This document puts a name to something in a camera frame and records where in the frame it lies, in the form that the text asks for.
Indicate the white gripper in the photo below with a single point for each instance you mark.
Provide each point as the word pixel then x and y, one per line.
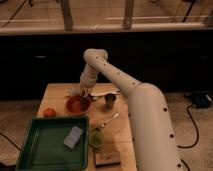
pixel 84 92

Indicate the dark grapes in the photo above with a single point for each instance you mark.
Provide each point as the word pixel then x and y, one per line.
pixel 85 105

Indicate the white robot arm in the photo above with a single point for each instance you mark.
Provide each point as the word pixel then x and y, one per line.
pixel 154 141

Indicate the red bowl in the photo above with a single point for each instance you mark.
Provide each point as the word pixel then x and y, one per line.
pixel 72 106

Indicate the small metal cup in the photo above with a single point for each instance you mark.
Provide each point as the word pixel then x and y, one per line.
pixel 110 100

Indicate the white utensil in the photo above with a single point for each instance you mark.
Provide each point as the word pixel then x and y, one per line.
pixel 93 95

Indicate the metal spoon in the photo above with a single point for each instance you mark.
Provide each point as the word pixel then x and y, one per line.
pixel 104 123

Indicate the orange tomato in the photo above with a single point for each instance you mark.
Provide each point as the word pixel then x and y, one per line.
pixel 49 112

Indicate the green cup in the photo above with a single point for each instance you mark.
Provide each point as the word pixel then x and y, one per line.
pixel 96 139

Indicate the grey sponge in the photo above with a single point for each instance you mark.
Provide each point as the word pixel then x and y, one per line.
pixel 73 137

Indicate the brown wooden block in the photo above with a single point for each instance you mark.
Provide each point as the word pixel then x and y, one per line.
pixel 106 159

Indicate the green plastic tray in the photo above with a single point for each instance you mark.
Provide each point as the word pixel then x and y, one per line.
pixel 43 148

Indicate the blue black device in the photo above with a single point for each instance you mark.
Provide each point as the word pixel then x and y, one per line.
pixel 201 100

